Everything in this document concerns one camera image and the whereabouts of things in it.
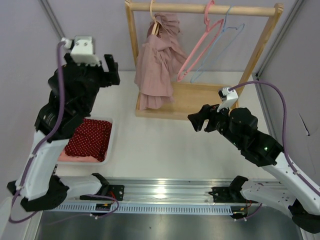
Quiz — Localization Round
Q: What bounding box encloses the pink hanger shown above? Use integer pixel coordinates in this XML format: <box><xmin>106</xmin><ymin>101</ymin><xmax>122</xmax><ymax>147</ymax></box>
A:
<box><xmin>176</xmin><ymin>0</ymin><xmax>225</xmax><ymax>83</ymax></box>

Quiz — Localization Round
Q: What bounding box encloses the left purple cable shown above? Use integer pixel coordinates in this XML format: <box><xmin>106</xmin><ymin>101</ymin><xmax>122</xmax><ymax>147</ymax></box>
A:
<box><xmin>8</xmin><ymin>41</ymin><xmax>121</xmax><ymax>224</ymax></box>

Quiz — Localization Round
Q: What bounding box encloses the white slotted cable duct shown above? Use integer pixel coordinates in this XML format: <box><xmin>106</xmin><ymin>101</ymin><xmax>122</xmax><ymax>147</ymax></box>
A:
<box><xmin>53</xmin><ymin>202</ymin><xmax>233</xmax><ymax>216</ymax></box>

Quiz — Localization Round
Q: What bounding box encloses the aluminium mounting rail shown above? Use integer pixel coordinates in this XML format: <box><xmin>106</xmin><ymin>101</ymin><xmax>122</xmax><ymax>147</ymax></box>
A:
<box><xmin>59</xmin><ymin>176</ymin><xmax>283</xmax><ymax>204</ymax></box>

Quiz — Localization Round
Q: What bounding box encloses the beige wooden hanger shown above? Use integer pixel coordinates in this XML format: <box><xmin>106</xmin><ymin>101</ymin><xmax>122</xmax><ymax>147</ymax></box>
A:
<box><xmin>149</xmin><ymin>0</ymin><xmax>160</xmax><ymax>36</ymax></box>

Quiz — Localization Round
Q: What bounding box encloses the white plastic basket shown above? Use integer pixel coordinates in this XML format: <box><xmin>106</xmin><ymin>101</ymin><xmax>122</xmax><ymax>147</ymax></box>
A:
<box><xmin>56</xmin><ymin>116</ymin><xmax>116</xmax><ymax>166</ymax></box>

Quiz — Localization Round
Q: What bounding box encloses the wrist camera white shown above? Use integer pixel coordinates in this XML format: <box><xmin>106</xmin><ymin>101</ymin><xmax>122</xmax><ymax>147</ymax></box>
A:
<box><xmin>61</xmin><ymin>35</ymin><xmax>101</xmax><ymax>67</ymax></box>
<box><xmin>217</xmin><ymin>87</ymin><xmax>239</xmax><ymax>112</ymax></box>

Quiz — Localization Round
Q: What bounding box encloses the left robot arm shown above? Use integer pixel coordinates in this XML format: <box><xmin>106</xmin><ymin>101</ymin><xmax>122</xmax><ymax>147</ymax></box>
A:
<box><xmin>7</xmin><ymin>53</ymin><xmax>120</xmax><ymax>212</ymax></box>

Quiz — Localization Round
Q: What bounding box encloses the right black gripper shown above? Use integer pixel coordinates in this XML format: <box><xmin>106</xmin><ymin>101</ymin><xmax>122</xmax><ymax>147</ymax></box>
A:
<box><xmin>187</xmin><ymin>100</ymin><xmax>243</xmax><ymax>148</ymax></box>

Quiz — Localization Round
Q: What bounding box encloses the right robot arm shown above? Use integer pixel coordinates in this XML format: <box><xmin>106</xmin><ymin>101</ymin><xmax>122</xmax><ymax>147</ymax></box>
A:
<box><xmin>187</xmin><ymin>104</ymin><xmax>320</xmax><ymax>234</ymax></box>

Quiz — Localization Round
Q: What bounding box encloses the red polka dot cloth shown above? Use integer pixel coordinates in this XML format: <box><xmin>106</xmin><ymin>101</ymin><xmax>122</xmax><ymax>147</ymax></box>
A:
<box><xmin>64</xmin><ymin>118</ymin><xmax>113</xmax><ymax>162</ymax></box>

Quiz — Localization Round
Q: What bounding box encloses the blue hanger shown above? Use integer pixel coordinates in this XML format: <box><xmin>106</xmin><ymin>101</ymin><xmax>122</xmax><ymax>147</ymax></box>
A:
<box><xmin>190</xmin><ymin>5</ymin><xmax>245</xmax><ymax>85</ymax></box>

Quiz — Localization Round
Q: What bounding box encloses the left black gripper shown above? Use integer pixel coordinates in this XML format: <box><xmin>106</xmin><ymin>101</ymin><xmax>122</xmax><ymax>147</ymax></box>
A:
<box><xmin>64</xmin><ymin>53</ymin><xmax>120</xmax><ymax>115</ymax></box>

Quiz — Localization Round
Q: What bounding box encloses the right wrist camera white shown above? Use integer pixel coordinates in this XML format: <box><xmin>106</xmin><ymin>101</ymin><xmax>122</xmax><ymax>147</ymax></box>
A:
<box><xmin>217</xmin><ymin>87</ymin><xmax>239</xmax><ymax>112</ymax></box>

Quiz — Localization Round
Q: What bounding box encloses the wooden clothes rack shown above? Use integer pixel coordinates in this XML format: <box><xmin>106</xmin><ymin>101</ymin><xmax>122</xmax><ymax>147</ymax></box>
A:
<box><xmin>124</xmin><ymin>0</ymin><xmax>284</xmax><ymax>120</ymax></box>

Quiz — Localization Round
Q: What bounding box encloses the dusty pink pleated skirt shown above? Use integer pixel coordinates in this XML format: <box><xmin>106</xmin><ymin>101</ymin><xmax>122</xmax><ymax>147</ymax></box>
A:
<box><xmin>134</xmin><ymin>12</ymin><xmax>187</xmax><ymax>110</ymax></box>

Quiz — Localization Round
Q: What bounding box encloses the salmon orange cloth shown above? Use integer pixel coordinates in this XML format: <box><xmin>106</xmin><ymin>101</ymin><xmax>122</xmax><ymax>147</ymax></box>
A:
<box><xmin>58</xmin><ymin>151</ymin><xmax>100</xmax><ymax>163</ymax></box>

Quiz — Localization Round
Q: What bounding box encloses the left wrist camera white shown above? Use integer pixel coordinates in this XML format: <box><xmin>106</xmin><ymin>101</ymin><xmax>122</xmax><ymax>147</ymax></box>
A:
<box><xmin>61</xmin><ymin>35</ymin><xmax>101</xmax><ymax>67</ymax></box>

